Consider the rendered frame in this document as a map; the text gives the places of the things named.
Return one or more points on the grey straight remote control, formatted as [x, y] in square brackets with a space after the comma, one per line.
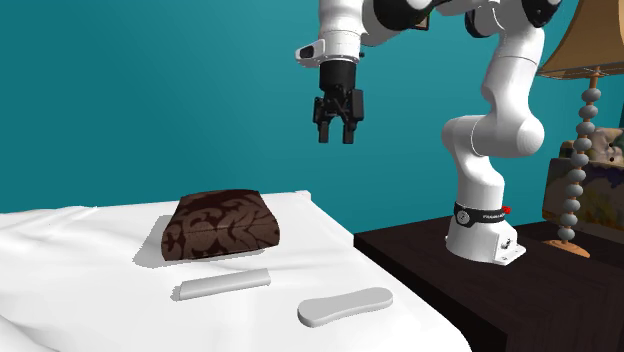
[224, 284]

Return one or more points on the dark wooden robot stand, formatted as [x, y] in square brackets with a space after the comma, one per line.
[536, 302]

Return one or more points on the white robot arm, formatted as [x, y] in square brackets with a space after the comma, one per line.
[507, 131]

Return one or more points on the grey curved remote control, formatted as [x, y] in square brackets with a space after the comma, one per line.
[341, 306]

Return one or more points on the beaded lamp with tan shade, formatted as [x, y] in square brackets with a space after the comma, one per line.
[592, 39]

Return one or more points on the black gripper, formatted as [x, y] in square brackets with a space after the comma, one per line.
[337, 75]

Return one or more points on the white bed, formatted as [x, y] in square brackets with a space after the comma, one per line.
[73, 273]

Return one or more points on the patterned painted box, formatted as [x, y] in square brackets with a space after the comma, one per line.
[604, 195]

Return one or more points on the brown patterned pillow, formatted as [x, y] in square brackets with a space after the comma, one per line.
[219, 224]

